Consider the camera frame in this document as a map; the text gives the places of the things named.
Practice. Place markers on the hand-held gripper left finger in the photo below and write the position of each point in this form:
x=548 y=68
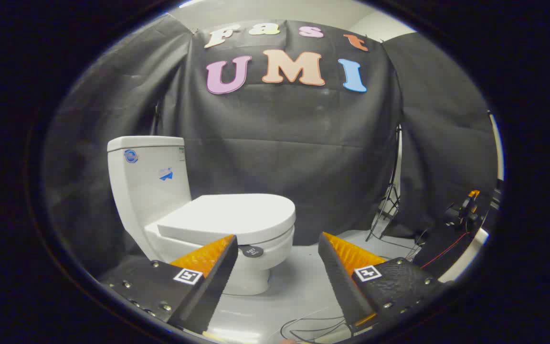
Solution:
x=217 y=282

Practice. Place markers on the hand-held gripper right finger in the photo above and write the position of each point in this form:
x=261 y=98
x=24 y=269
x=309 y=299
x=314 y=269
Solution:
x=339 y=282

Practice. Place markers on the black pull tab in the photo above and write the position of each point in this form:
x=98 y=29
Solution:
x=251 y=251

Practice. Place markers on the white toilet lid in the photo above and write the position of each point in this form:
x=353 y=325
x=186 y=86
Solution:
x=232 y=215

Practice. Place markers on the white ceramic toilet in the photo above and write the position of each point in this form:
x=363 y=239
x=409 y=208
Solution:
x=148 y=191

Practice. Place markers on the black tripod stand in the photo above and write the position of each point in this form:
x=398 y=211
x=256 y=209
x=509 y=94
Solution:
x=392 y=191

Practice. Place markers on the orange black gripper device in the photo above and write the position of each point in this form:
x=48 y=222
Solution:
x=466 y=208

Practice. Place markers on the black backdrop cloth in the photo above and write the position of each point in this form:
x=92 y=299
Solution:
x=280 y=143

